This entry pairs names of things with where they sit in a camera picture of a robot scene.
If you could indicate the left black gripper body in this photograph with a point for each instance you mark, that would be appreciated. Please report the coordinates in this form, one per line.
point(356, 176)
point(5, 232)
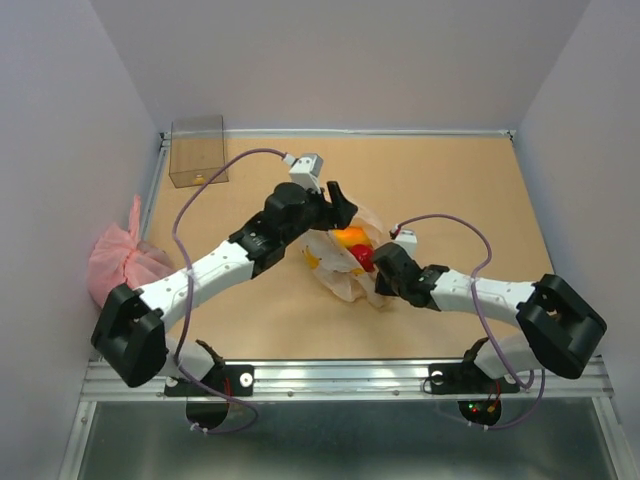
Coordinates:
point(315, 216)

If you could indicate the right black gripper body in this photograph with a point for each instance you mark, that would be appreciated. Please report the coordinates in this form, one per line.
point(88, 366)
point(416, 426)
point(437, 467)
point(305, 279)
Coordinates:
point(388, 286)

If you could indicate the bright red round fruit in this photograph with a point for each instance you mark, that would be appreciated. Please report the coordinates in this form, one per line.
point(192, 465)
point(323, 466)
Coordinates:
point(363, 254)

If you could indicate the translucent printed plastic bag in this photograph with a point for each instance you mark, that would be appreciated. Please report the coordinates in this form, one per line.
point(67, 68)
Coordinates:
point(334, 266)

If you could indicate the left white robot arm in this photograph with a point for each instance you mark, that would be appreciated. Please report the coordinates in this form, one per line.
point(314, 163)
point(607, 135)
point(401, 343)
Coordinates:
point(131, 331)

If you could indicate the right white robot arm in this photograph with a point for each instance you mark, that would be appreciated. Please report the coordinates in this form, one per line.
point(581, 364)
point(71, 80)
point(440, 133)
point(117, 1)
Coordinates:
point(558, 330)

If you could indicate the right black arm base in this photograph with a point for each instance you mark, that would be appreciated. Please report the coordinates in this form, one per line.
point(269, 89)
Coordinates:
point(464, 377)

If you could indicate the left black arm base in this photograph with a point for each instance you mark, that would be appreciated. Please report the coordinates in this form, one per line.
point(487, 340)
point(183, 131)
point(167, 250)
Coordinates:
point(211, 371)

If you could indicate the yellow fruit in bag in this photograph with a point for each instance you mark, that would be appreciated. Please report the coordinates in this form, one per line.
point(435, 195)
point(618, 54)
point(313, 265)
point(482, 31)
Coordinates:
point(351, 236)

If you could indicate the pink plastic bag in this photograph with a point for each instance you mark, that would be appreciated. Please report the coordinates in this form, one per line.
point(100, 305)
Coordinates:
point(120, 256)

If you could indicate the transparent grey plastic box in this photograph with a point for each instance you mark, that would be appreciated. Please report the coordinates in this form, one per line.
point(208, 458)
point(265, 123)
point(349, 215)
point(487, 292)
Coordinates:
point(197, 147)

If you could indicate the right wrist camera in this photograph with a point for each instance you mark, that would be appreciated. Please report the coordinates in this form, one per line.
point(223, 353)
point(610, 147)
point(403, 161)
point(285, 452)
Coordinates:
point(405, 238)

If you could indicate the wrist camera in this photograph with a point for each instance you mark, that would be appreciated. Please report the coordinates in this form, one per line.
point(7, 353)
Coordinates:
point(305, 170)
point(405, 238)

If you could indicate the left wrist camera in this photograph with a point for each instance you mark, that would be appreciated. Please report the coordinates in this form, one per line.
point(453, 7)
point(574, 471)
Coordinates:
point(305, 170)

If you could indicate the aluminium front rail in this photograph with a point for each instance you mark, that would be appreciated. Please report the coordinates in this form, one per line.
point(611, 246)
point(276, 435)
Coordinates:
point(338, 380)

